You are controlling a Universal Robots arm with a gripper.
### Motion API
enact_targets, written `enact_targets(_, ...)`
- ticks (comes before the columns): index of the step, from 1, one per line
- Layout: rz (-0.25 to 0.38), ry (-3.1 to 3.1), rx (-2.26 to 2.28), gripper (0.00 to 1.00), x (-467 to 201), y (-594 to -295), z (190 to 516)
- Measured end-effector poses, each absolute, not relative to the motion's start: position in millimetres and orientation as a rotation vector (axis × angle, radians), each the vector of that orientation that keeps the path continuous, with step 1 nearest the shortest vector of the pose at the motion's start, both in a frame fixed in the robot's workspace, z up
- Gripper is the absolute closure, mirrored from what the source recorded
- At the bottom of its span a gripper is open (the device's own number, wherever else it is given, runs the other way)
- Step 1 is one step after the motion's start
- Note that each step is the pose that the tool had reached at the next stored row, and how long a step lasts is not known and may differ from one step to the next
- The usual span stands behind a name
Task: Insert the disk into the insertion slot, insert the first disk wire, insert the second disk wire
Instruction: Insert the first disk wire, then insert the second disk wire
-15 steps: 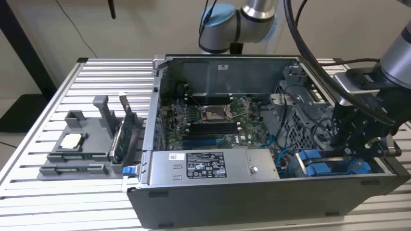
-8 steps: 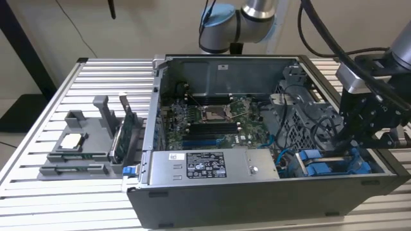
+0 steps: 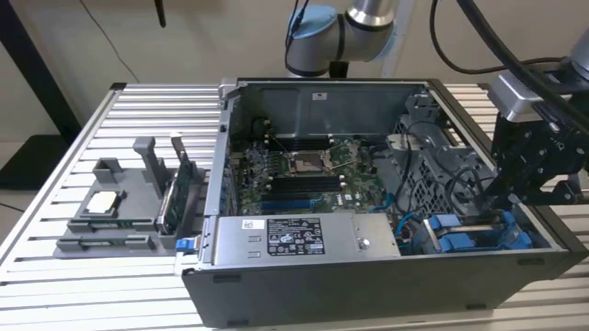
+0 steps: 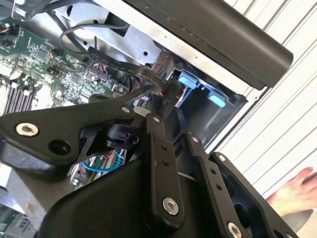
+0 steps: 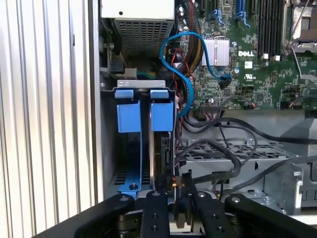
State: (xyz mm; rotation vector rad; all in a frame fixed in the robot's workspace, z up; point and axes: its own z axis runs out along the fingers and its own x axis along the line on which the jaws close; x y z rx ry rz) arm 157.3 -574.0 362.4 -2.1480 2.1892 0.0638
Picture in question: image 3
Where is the blue case latch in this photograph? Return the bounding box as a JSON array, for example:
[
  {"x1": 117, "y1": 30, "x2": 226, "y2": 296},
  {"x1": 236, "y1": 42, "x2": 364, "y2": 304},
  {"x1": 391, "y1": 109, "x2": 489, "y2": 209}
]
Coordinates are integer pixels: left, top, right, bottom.
[{"x1": 175, "y1": 237, "x2": 202, "y2": 254}]

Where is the thin black wall cable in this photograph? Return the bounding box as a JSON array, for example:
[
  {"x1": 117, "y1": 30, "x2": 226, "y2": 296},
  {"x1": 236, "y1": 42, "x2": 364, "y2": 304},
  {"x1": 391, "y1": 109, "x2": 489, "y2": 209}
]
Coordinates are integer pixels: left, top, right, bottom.
[{"x1": 79, "y1": 0, "x2": 140, "y2": 84}]

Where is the black slanted post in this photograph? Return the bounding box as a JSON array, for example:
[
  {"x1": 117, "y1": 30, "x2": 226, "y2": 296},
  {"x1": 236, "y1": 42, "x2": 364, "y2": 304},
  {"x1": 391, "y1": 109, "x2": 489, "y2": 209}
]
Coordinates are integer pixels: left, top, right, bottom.
[{"x1": 0, "y1": 0, "x2": 83, "y2": 139}]

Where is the black flat base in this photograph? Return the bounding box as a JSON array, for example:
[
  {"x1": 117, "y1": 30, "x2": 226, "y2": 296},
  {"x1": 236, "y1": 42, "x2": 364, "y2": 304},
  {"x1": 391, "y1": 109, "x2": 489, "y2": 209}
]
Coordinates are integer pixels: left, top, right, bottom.
[{"x1": 0, "y1": 134, "x2": 71, "y2": 190}]

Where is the black open PC case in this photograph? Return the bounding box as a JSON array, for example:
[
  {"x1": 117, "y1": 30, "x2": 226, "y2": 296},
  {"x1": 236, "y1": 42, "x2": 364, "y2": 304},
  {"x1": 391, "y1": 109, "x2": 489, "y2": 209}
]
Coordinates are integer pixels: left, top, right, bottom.
[{"x1": 179, "y1": 77, "x2": 589, "y2": 328}]

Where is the black RAM slot bank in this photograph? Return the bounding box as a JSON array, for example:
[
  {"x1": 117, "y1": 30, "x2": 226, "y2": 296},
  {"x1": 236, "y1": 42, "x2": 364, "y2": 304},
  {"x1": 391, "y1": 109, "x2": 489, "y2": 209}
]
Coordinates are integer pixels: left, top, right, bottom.
[
  {"x1": 267, "y1": 135, "x2": 336, "y2": 152},
  {"x1": 270, "y1": 175, "x2": 344, "y2": 204}
]

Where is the green graphics card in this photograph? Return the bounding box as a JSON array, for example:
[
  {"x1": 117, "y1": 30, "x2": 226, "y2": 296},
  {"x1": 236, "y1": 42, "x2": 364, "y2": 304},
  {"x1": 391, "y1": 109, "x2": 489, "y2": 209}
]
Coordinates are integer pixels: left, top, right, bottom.
[{"x1": 155, "y1": 132, "x2": 200, "y2": 238}]

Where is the green motherboard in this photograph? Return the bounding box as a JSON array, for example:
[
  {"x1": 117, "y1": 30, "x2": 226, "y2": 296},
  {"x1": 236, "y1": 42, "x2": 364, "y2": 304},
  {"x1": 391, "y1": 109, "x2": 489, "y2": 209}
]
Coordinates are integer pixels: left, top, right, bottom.
[{"x1": 228, "y1": 134, "x2": 393, "y2": 217}]

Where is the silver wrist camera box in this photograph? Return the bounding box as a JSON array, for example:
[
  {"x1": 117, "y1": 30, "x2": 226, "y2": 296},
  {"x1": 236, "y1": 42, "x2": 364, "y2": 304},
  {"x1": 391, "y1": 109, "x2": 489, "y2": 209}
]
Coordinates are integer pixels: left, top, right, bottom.
[{"x1": 486, "y1": 73, "x2": 561, "y2": 123}]

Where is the silver power supply unit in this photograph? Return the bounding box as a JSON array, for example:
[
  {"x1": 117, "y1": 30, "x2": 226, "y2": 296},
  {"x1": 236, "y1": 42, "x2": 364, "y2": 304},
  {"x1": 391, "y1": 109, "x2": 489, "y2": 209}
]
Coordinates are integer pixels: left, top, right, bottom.
[{"x1": 211, "y1": 211, "x2": 401, "y2": 267}]

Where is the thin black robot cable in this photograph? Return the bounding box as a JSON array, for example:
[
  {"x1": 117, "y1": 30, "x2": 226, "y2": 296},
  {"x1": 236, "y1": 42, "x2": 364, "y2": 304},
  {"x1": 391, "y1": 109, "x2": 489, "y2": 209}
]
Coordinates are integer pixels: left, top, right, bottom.
[{"x1": 427, "y1": 0, "x2": 571, "y2": 75}]

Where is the CPU socket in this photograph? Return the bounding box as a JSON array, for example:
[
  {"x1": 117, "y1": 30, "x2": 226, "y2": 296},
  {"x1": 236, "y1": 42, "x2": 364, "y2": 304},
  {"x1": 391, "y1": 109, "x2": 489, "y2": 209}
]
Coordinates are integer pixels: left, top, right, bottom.
[{"x1": 284, "y1": 150, "x2": 332, "y2": 177}]

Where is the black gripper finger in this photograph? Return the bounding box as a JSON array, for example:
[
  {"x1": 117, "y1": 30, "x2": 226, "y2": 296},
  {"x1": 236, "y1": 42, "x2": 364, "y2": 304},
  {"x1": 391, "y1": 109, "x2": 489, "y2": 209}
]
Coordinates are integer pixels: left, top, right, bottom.
[
  {"x1": 522, "y1": 171, "x2": 589, "y2": 207},
  {"x1": 479, "y1": 168, "x2": 522, "y2": 217}
]

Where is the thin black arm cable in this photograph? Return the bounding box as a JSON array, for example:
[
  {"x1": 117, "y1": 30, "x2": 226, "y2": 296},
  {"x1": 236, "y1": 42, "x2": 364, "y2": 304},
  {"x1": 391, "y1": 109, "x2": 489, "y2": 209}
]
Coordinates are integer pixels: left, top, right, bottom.
[{"x1": 283, "y1": 0, "x2": 310, "y2": 70}]

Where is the grey parts rack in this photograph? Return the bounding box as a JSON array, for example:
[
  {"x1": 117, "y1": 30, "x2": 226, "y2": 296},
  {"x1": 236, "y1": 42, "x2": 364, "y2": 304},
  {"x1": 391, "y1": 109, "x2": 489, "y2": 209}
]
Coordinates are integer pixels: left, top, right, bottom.
[{"x1": 53, "y1": 136, "x2": 214, "y2": 259}]

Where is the black hanging rod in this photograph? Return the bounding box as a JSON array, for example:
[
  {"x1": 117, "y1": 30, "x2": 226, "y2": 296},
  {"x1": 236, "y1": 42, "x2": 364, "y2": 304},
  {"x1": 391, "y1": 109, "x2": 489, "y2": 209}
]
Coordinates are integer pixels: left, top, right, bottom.
[{"x1": 152, "y1": 0, "x2": 168, "y2": 28}]

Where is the thin wire locking lever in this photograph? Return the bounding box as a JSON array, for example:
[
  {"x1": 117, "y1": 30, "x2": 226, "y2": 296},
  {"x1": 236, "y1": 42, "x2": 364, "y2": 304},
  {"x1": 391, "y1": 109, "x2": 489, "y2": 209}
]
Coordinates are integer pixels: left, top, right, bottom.
[{"x1": 270, "y1": 134, "x2": 291, "y2": 154}]

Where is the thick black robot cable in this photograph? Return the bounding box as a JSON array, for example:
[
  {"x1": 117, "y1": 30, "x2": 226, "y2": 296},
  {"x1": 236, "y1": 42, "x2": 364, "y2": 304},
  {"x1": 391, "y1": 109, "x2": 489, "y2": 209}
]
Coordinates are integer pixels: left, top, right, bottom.
[{"x1": 453, "y1": 0, "x2": 581, "y2": 134}]

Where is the silver CPU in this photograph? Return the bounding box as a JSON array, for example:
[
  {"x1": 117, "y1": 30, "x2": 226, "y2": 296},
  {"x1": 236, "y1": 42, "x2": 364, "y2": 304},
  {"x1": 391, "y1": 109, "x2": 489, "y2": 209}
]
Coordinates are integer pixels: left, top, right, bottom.
[{"x1": 87, "y1": 191, "x2": 123, "y2": 213}]

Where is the long black wire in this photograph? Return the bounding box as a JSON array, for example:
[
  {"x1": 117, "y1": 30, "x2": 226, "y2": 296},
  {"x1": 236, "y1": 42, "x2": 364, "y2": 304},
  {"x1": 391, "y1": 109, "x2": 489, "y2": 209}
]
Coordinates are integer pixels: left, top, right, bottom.
[{"x1": 394, "y1": 119, "x2": 437, "y2": 217}]

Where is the blue disk carrier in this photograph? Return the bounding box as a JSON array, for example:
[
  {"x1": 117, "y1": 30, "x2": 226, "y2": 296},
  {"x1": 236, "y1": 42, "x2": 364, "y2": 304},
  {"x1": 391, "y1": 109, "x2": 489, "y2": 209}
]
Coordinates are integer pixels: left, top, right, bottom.
[{"x1": 438, "y1": 232, "x2": 533, "y2": 253}]

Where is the hard disk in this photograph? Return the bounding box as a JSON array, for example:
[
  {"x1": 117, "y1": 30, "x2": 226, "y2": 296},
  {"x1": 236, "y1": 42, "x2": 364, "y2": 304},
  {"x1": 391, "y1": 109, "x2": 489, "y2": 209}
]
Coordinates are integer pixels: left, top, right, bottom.
[{"x1": 422, "y1": 210, "x2": 523, "y2": 244}]

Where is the metal socket cover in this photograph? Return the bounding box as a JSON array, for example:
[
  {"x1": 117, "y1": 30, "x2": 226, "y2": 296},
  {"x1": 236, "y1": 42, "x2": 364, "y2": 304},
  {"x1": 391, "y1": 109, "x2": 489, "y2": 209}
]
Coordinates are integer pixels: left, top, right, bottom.
[{"x1": 327, "y1": 143, "x2": 360, "y2": 169}]

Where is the grey metal disk bay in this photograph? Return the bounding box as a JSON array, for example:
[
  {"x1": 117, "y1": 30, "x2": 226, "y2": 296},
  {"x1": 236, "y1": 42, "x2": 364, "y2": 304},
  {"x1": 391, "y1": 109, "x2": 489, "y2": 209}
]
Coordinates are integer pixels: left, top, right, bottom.
[{"x1": 386, "y1": 91, "x2": 553, "y2": 257}]

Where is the blue expansion slot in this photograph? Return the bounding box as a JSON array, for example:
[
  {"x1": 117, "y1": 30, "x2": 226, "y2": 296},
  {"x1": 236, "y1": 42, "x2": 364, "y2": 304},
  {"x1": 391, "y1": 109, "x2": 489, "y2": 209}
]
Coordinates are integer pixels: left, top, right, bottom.
[{"x1": 260, "y1": 201, "x2": 315, "y2": 214}]

